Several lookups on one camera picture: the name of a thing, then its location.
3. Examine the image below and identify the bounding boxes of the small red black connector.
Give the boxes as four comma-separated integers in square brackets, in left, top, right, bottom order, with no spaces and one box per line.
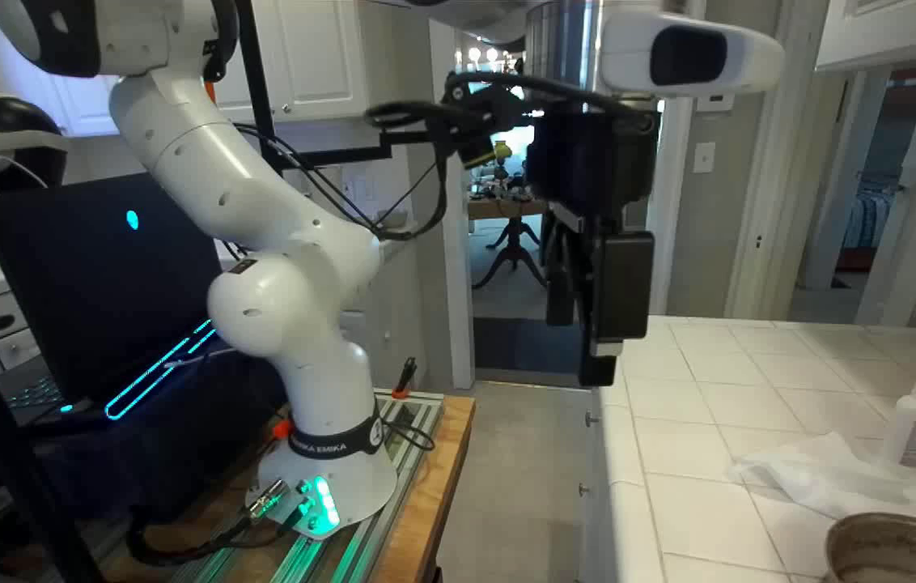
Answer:
[389,353,425,402]

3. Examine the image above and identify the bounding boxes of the dark round bowl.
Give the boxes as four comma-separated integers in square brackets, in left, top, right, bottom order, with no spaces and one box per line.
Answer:
[824,513,916,583]

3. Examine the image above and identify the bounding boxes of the black gripper cable bundle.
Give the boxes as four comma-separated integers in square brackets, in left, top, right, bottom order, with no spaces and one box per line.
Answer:
[255,67,546,244]

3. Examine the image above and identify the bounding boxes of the black tripod leg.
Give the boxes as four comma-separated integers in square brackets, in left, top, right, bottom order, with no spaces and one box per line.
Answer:
[0,284,112,583]

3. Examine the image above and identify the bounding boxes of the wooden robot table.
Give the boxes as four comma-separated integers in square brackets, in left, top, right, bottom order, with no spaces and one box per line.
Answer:
[96,392,481,583]

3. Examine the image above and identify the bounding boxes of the lit chandelier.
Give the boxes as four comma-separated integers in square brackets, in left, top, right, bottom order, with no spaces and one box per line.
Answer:
[461,40,532,83]

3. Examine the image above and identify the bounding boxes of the white light switch plate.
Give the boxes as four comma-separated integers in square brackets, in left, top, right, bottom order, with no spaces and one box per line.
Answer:
[690,139,718,177]

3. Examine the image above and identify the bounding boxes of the black camera stand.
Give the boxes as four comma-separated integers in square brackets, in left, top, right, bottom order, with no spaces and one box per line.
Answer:
[235,0,501,175]

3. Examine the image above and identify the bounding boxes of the white and black headset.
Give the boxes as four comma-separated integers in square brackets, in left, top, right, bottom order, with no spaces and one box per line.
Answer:
[0,91,73,196]

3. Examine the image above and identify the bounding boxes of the white crumpled cloth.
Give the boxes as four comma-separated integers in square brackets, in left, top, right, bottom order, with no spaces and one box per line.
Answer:
[729,430,916,539]

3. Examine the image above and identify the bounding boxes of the white upper cabinet body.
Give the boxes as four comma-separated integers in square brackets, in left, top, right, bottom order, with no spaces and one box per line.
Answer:
[813,0,916,79]

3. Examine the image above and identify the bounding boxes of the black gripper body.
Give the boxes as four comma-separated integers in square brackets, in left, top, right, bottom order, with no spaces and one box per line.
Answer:
[524,101,664,241]

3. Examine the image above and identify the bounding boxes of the black base cable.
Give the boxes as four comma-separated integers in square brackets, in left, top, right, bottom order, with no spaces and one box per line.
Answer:
[127,504,297,570]

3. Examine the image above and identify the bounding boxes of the white kitchen wall cabinets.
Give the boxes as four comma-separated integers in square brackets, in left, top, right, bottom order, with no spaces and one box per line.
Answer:
[0,0,374,143]

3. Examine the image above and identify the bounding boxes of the black laptop with cyan light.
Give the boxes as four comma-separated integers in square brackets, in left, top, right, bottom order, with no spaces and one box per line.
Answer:
[0,172,292,520]

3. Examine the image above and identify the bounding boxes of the white wall thermostat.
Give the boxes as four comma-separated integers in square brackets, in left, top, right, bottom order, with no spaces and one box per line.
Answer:
[693,91,742,117]

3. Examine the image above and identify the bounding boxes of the white tiled kitchen counter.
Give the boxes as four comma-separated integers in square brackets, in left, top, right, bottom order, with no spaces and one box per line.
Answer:
[581,312,916,583]

